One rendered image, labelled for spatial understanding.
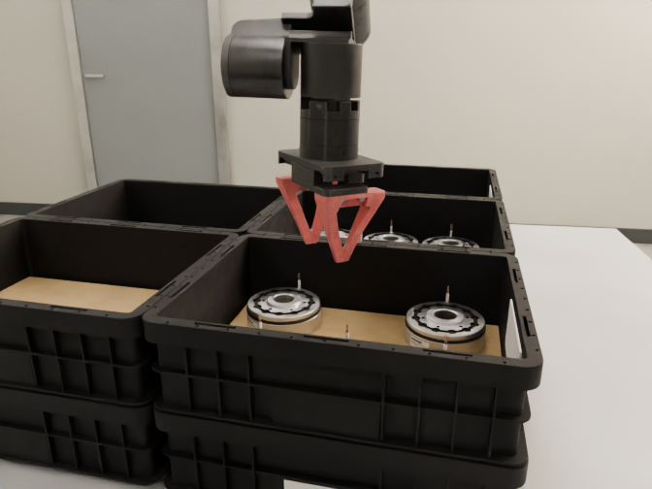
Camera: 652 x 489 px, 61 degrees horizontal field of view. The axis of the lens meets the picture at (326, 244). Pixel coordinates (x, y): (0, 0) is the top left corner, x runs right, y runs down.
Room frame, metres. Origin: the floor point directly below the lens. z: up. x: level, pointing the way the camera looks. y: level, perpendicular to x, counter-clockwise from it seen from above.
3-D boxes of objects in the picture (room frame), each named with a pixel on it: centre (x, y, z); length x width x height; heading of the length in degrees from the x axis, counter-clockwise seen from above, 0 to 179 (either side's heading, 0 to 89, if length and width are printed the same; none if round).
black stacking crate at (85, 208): (0.99, 0.29, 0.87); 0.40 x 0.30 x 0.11; 77
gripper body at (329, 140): (0.54, 0.00, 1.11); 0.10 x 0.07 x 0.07; 30
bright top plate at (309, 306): (0.70, 0.06, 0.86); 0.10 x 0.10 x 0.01
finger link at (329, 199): (0.52, -0.01, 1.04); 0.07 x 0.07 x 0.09; 30
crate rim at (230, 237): (0.70, 0.36, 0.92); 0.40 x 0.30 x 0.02; 77
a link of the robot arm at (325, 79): (0.54, 0.00, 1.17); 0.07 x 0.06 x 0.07; 80
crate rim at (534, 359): (0.61, -0.03, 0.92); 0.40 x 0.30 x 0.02; 77
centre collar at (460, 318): (0.65, -0.16, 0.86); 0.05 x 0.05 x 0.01
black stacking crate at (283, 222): (0.90, -0.10, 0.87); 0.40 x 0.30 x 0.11; 77
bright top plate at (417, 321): (0.65, -0.16, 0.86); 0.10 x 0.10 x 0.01
